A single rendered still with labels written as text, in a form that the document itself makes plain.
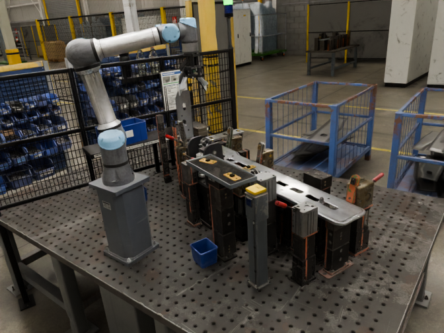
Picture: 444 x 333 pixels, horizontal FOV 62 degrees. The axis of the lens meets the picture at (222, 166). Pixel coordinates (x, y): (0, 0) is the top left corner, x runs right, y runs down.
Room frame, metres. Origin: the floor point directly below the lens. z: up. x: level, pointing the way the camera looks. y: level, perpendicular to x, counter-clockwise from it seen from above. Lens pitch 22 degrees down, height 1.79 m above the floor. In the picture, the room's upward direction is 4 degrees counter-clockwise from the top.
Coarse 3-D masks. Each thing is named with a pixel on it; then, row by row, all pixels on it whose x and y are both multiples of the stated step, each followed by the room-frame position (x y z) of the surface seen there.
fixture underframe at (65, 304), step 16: (0, 240) 2.24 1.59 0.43; (16, 256) 2.25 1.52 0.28; (32, 256) 2.35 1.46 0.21; (32, 272) 2.13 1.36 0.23; (64, 272) 1.75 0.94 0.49; (16, 288) 2.24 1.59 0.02; (48, 288) 1.95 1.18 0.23; (64, 288) 1.74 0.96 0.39; (96, 288) 1.92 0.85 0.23; (64, 304) 1.77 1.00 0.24; (80, 304) 1.78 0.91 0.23; (416, 304) 1.83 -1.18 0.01; (80, 320) 1.76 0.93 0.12
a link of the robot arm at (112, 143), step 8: (104, 136) 1.60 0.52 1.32; (112, 136) 1.59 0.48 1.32; (120, 136) 1.60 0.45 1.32; (104, 144) 1.56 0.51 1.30; (112, 144) 1.56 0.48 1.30; (120, 144) 1.58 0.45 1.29; (104, 152) 1.57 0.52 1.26; (112, 152) 1.56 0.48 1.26; (120, 152) 1.58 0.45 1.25; (104, 160) 1.57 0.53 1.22; (112, 160) 1.56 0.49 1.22; (120, 160) 1.57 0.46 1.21
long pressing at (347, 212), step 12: (228, 156) 2.10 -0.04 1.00; (240, 156) 2.10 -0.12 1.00; (252, 168) 1.89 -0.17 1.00; (264, 168) 1.87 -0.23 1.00; (276, 180) 1.70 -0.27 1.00; (288, 180) 1.69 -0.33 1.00; (288, 192) 1.56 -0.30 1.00; (312, 192) 1.54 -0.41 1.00; (324, 192) 1.54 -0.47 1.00; (336, 204) 1.42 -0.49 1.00; (348, 204) 1.41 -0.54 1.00; (324, 216) 1.32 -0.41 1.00; (336, 216) 1.32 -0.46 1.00; (348, 216) 1.31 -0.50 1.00; (360, 216) 1.31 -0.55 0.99
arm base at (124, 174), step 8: (104, 168) 1.58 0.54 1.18; (112, 168) 1.56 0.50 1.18; (120, 168) 1.57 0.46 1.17; (128, 168) 1.60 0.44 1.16; (104, 176) 1.57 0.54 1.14; (112, 176) 1.55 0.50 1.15; (120, 176) 1.56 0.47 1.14; (128, 176) 1.58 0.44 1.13; (104, 184) 1.57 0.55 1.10; (112, 184) 1.54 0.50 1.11; (120, 184) 1.55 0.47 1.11
